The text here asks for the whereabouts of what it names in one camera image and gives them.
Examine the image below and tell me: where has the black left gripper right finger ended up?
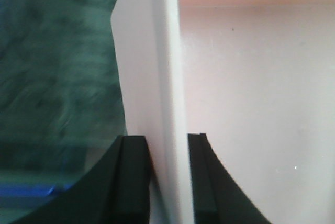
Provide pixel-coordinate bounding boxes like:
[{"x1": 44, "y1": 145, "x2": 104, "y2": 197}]
[{"x1": 188, "y1": 133, "x2": 269, "y2": 223}]

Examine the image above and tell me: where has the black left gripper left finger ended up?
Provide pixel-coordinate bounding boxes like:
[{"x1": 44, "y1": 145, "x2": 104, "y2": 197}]
[{"x1": 16, "y1": 136, "x2": 151, "y2": 224}]

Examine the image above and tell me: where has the pink plastic bin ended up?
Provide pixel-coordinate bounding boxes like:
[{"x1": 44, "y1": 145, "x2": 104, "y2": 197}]
[{"x1": 111, "y1": 0, "x2": 334, "y2": 223}]

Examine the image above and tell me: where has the green circular conveyor belt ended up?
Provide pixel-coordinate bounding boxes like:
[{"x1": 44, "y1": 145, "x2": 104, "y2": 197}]
[{"x1": 1, "y1": 0, "x2": 126, "y2": 210}]

